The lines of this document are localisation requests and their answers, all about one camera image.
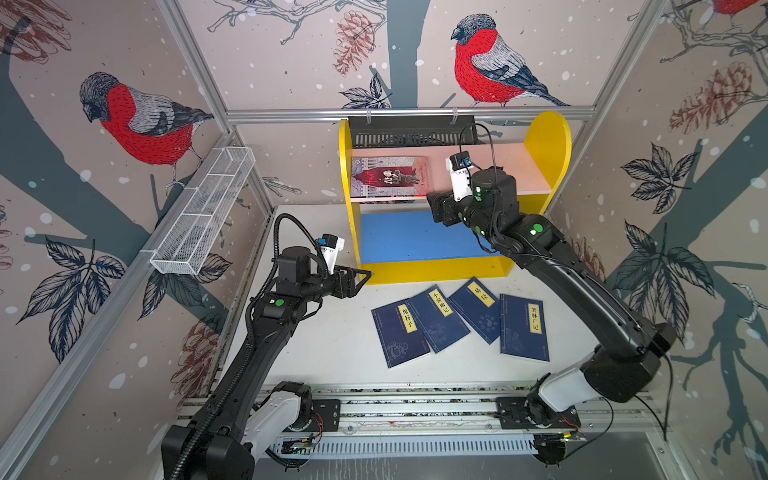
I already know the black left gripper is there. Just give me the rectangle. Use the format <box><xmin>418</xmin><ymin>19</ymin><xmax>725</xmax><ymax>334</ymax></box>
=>
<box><xmin>300</xmin><ymin>262</ymin><xmax>371</xmax><ymax>302</ymax></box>

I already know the red illustrated book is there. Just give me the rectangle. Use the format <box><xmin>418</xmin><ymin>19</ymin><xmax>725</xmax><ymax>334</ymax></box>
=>
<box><xmin>350</xmin><ymin>156</ymin><xmax>433</xmax><ymax>200</ymax></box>

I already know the navy book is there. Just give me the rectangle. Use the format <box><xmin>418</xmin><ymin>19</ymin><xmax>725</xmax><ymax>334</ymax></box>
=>
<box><xmin>448</xmin><ymin>277</ymin><xmax>501</xmax><ymax>344</ymax></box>
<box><xmin>406</xmin><ymin>285</ymin><xmax>470</xmax><ymax>353</ymax></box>
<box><xmin>371</xmin><ymin>300</ymin><xmax>431</xmax><ymax>368</ymax></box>
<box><xmin>500</xmin><ymin>294</ymin><xmax>550</xmax><ymax>362</ymax></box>

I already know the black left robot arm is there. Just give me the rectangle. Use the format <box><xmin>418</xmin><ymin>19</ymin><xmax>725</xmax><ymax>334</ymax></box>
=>
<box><xmin>161</xmin><ymin>234</ymin><xmax>372</xmax><ymax>479</ymax></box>

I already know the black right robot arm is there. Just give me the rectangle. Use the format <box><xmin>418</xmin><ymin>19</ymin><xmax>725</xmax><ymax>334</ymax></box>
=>
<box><xmin>427</xmin><ymin>167</ymin><xmax>675</xmax><ymax>424</ymax></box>

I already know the yellow shelf with coloured boards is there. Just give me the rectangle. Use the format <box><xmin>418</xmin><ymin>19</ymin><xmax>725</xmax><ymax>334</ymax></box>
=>
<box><xmin>339</xmin><ymin>111</ymin><xmax>572</xmax><ymax>285</ymax></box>

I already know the black perforated tray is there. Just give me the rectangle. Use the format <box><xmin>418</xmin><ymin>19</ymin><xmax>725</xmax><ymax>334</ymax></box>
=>
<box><xmin>350</xmin><ymin>115</ymin><xmax>479</xmax><ymax>148</ymax></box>

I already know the aluminium top crossbar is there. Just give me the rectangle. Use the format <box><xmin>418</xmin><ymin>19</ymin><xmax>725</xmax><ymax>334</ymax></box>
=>
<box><xmin>225</xmin><ymin>106</ymin><xmax>597</xmax><ymax>125</ymax></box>

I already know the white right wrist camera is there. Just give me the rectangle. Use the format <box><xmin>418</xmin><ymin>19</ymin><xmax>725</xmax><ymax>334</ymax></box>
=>
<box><xmin>446</xmin><ymin>151</ymin><xmax>474</xmax><ymax>202</ymax></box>

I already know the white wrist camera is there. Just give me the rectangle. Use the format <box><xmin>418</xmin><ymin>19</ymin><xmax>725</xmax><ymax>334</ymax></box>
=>
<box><xmin>317</xmin><ymin>233</ymin><xmax>345</xmax><ymax>274</ymax></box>
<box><xmin>446</xmin><ymin>151</ymin><xmax>474</xmax><ymax>202</ymax></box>

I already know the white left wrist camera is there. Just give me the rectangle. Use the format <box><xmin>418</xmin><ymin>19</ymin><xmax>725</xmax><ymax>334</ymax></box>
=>
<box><xmin>317</xmin><ymin>233</ymin><xmax>345</xmax><ymax>274</ymax></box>

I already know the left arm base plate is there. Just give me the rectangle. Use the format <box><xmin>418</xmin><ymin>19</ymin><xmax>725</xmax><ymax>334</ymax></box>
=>
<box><xmin>284</xmin><ymin>399</ymin><xmax>341</xmax><ymax>433</ymax></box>

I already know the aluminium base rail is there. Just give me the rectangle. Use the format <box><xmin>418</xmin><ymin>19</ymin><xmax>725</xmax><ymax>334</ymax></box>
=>
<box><xmin>272</xmin><ymin>384</ymin><xmax>664</xmax><ymax>465</ymax></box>

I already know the white wire mesh basket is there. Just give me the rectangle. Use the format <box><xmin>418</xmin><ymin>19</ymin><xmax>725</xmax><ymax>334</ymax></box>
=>
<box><xmin>150</xmin><ymin>146</ymin><xmax>255</xmax><ymax>275</ymax></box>

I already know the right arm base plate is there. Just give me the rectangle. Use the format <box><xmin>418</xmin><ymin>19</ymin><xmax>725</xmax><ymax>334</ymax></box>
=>
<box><xmin>494</xmin><ymin>396</ymin><xmax>581</xmax><ymax>430</ymax></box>

